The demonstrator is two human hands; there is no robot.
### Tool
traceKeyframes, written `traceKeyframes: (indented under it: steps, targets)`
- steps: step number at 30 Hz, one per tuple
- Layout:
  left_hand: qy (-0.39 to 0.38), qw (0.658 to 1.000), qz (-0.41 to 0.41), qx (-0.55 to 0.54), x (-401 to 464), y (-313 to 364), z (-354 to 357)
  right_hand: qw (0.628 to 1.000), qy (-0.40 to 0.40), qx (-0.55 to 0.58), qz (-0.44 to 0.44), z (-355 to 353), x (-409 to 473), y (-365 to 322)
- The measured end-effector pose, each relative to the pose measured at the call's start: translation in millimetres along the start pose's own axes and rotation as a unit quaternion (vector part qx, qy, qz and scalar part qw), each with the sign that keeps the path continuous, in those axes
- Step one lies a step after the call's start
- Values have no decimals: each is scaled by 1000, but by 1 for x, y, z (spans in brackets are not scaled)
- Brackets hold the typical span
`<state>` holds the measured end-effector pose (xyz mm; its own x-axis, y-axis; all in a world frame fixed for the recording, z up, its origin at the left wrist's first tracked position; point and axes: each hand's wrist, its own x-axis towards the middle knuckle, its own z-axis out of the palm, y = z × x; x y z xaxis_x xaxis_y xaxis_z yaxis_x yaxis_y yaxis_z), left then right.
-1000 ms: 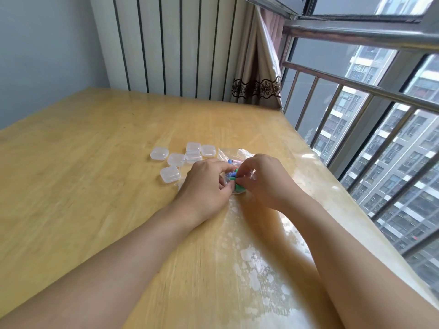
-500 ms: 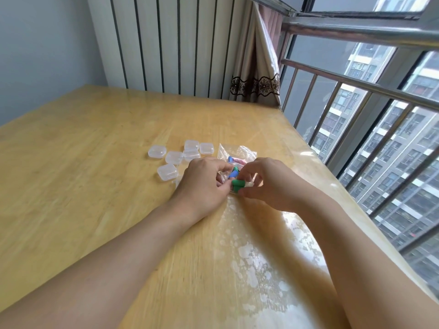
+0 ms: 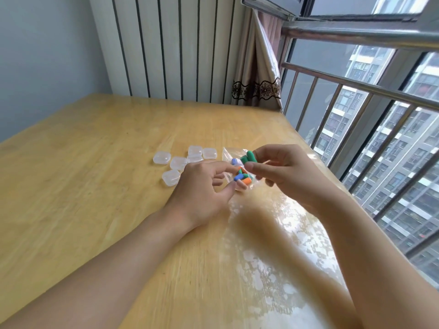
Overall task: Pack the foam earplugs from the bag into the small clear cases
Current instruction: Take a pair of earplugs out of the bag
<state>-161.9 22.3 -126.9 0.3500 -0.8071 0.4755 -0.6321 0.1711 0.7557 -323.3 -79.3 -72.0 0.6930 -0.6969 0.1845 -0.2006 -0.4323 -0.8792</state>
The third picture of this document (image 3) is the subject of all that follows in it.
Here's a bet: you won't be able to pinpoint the person's left hand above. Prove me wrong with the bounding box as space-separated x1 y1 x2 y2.
167 160 248 231

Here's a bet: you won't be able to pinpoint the person's right hand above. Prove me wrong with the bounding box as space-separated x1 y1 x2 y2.
246 144 343 211

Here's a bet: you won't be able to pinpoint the clear plastic bag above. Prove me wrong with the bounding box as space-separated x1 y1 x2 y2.
222 146 258 191

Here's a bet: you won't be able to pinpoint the person's left forearm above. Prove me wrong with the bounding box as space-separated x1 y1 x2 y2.
0 202 193 329

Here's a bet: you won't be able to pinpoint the person's right forearm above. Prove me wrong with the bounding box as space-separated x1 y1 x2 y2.
310 188 439 329

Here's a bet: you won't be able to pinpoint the pile of coloured earplugs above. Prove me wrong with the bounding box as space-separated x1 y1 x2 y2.
231 158 255 186

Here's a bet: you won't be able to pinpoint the cluster of clear plastic boxes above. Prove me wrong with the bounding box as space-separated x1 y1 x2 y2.
153 145 217 187

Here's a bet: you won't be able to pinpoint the beige curtain with lace trim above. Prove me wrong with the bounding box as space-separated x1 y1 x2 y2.
230 9 284 113

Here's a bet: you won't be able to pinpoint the stainless steel window railing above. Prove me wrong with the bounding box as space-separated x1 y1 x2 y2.
279 20 439 271

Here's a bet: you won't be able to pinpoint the grey apartment buildings outside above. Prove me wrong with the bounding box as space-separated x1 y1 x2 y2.
309 0 439 288

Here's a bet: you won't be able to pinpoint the dark window frame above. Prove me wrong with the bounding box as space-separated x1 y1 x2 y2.
241 0 439 23

